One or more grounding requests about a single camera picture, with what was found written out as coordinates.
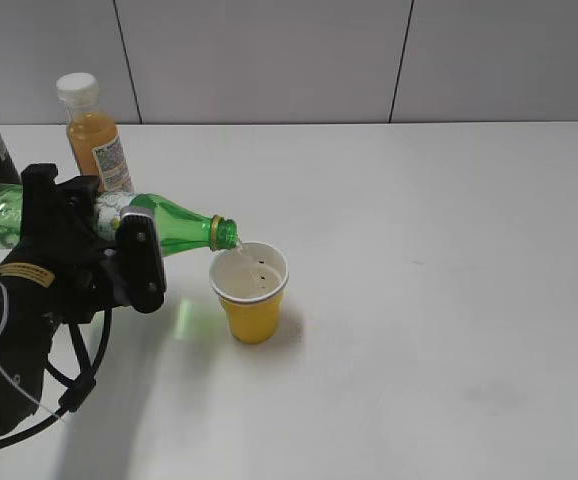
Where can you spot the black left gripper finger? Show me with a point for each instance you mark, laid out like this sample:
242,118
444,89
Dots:
39,194

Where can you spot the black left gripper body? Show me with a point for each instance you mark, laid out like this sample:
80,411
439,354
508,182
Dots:
71,276

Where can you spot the green sprite bottle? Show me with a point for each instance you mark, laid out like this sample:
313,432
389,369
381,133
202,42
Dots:
178,229

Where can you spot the yellow paper cup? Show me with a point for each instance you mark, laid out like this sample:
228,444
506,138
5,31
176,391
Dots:
250,281

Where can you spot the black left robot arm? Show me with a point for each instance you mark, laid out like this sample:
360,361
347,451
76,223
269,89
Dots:
45,368

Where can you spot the orange juice bottle white cap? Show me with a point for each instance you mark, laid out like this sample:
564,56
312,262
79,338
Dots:
92,133

